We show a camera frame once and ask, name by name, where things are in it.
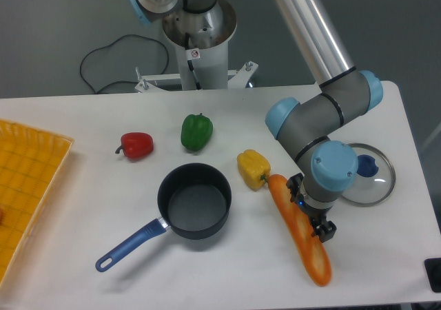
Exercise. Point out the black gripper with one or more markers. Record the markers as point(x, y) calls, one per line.
point(315, 210)

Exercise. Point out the long orange bread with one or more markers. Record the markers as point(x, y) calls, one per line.
point(311, 251)

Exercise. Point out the yellow bell pepper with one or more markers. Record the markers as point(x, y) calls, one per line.
point(254, 168)

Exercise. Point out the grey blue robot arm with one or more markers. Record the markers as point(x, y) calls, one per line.
point(327, 168)

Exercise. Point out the glass lid blue knob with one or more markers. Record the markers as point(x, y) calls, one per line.
point(375, 178)

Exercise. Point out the green bell pepper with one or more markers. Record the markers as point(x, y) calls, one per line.
point(196, 131)

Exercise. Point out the black device table corner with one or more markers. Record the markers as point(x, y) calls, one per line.
point(433, 267)

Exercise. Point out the red bell pepper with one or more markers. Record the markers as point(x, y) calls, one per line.
point(136, 145)

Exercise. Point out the yellow woven basket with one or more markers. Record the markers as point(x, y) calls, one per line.
point(31, 160)

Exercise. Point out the dark saucepan blue handle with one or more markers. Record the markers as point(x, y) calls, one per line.
point(194, 201)

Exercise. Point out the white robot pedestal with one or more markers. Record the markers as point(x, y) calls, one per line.
point(201, 46)

